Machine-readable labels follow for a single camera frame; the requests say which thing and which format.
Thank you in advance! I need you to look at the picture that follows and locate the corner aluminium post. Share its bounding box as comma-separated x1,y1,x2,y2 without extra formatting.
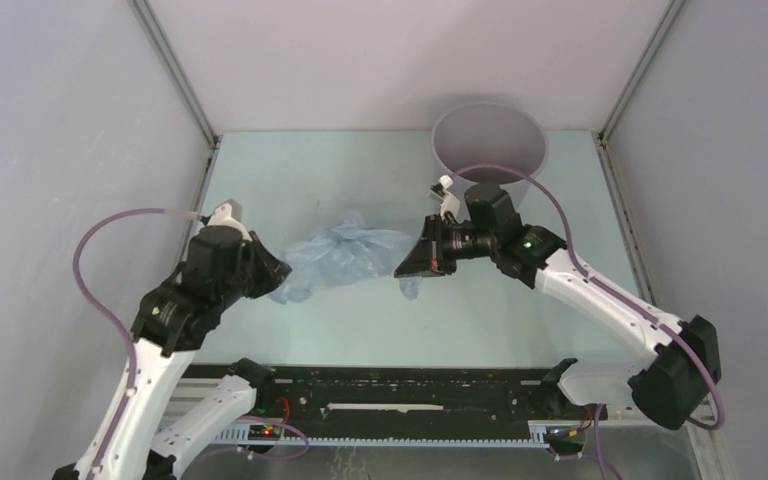
128,0,220,149
598,0,691,145

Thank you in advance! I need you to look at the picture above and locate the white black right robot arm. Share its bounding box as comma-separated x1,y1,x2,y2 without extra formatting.
394,176,722,430

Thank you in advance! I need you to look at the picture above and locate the right corner aluminium post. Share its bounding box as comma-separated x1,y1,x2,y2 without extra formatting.
598,0,691,145

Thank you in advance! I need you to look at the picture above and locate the light blue plastic trash bag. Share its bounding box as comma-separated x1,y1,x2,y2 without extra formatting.
268,210,417,305

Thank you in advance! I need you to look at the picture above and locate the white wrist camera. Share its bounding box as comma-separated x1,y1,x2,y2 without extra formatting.
205,200,251,240
429,175,461,223

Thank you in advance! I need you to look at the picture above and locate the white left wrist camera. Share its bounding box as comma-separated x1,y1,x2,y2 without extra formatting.
205,200,251,240

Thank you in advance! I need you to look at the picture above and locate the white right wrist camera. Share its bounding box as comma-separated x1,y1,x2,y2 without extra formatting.
429,175,461,223

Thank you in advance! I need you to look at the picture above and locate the left corner aluminium post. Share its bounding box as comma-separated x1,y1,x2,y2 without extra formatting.
128,0,220,149

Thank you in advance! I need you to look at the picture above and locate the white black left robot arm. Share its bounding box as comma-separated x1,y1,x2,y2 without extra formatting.
53,226,292,479

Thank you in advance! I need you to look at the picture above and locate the white slotted cable duct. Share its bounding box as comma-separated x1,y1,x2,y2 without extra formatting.
210,423,588,449

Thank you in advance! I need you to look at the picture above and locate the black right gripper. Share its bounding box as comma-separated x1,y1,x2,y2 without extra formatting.
395,214,497,278

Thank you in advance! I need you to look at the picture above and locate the grey plastic trash bin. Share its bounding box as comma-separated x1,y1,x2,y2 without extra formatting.
431,102,549,206

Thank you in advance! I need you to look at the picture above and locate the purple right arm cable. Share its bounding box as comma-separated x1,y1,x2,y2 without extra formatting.
453,163,728,480

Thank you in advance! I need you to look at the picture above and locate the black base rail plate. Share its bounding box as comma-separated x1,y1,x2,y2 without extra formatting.
253,366,596,439

